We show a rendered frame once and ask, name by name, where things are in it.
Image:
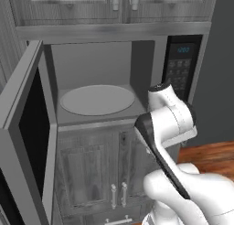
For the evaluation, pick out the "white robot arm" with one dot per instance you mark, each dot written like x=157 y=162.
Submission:
x=195 y=192

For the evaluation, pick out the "pale round microwave turntable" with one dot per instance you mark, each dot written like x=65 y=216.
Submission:
x=97 y=99

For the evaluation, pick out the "grey built-in microwave oven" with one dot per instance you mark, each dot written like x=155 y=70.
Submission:
x=91 y=61

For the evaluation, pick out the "grey microwave door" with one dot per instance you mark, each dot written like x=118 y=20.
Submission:
x=27 y=125

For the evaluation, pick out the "grey wood cupboard door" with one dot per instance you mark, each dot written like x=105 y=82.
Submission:
x=134 y=167
x=176 y=6
x=64 y=6
x=85 y=170

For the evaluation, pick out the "grey wood drawer front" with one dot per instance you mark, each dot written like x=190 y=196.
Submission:
x=85 y=218

